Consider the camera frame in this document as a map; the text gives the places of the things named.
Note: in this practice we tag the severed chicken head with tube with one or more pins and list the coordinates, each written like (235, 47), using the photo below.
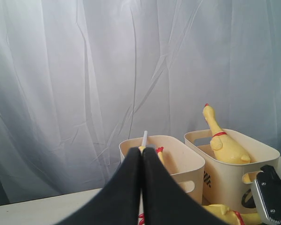
(144, 141)

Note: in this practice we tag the cream bin marked X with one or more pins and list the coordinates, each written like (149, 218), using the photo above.
(183, 164)

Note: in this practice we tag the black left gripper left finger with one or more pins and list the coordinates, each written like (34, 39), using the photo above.
(117, 203)

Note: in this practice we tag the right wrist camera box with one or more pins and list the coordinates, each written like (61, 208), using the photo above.
(266, 192)

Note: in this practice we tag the white backdrop curtain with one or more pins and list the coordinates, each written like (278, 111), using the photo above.
(78, 77)

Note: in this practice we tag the cream bin marked O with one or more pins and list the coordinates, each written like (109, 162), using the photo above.
(223, 183)

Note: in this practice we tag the headless yellow rubber chicken body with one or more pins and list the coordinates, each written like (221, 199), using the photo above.
(159, 152)

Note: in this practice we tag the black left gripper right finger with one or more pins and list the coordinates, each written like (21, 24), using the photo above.
(164, 201)

